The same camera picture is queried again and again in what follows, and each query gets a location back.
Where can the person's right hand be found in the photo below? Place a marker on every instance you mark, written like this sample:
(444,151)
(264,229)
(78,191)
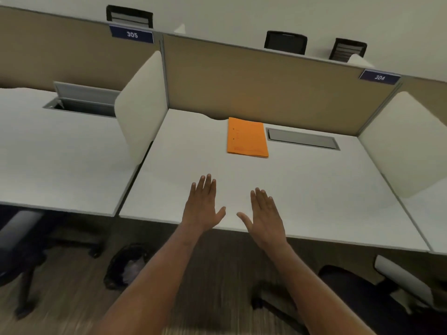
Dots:
(265,219)

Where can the person's left hand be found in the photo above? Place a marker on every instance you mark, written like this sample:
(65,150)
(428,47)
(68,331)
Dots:
(200,211)

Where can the person's left thumb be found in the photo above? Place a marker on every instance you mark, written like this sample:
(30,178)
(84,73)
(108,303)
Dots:
(219,215)

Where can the person's right thumb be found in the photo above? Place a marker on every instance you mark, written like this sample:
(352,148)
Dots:
(245,220)

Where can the person's right forearm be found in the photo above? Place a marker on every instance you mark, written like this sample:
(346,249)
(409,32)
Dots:
(314,296)

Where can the person's left forearm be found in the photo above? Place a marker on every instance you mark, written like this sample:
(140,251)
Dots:
(153,286)

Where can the orange paper folder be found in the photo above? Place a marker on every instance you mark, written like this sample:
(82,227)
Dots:
(247,137)

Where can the black waste bin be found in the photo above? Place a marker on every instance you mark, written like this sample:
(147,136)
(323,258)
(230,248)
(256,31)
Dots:
(127,266)

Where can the white side divider screen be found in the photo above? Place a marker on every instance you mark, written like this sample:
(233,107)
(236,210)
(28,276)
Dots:
(141,104)
(407,143)

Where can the tan partition panel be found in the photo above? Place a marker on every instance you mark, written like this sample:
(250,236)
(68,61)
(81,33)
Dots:
(276,83)
(75,57)

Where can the black office chair white armrest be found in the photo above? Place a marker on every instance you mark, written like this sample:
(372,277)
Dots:
(366,300)

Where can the blue desk number plate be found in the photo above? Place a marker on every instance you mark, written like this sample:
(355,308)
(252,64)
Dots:
(379,77)
(131,34)

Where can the black office chair grey armrest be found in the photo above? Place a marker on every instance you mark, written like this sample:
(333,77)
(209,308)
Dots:
(24,247)

